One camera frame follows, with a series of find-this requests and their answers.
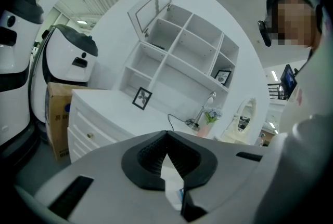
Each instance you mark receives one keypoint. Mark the person's head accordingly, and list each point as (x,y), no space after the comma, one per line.
(294,23)

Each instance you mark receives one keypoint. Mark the black leaf picture frame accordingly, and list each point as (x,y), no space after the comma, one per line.
(141,98)

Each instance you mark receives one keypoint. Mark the pink vase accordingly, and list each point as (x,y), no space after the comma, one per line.
(205,130)

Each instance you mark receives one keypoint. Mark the white black service robot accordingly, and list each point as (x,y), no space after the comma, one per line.
(67,62)
(13,62)

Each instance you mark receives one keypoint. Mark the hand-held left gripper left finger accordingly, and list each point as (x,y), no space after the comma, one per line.
(104,165)

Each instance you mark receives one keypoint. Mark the silver desk lamp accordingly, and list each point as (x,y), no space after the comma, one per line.
(204,111)

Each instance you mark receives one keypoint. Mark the white shelf hutch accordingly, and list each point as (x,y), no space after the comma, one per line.
(182,43)

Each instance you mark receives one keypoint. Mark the brown cardboard box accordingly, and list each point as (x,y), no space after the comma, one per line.
(58,113)

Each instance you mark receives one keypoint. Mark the black chest-mounted device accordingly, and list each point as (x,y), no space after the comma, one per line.
(288,81)

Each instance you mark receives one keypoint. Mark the cream oval vanity mirror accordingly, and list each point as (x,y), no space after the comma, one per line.
(245,116)

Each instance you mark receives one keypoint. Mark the black metal railing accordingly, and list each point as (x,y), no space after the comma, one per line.
(275,91)

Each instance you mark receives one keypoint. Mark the blue artificial flowers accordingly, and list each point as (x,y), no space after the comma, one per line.
(214,113)

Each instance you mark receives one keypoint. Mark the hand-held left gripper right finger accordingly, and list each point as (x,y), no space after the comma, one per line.
(223,165)

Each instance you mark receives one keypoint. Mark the white desk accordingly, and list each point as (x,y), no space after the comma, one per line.
(117,113)

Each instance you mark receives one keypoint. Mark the person's cream printed shirt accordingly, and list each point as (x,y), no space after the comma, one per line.
(307,165)

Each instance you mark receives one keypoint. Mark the small black picture frame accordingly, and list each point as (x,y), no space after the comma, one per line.
(223,77)

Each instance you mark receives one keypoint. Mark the white rectangular box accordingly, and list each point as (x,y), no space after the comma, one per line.
(173,194)

